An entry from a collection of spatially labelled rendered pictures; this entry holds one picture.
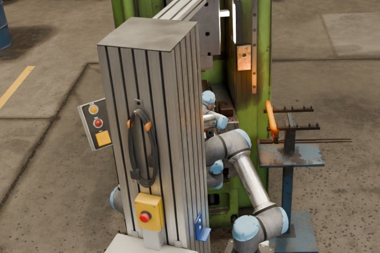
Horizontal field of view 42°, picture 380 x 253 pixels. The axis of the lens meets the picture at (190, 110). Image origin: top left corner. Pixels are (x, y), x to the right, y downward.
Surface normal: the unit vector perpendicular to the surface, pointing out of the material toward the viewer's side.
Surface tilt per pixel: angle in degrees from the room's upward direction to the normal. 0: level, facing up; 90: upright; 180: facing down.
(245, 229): 7
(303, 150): 0
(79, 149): 0
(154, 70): 90
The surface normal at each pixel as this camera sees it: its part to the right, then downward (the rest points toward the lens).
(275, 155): -0.06, -0.86
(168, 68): -0.34, 0.49
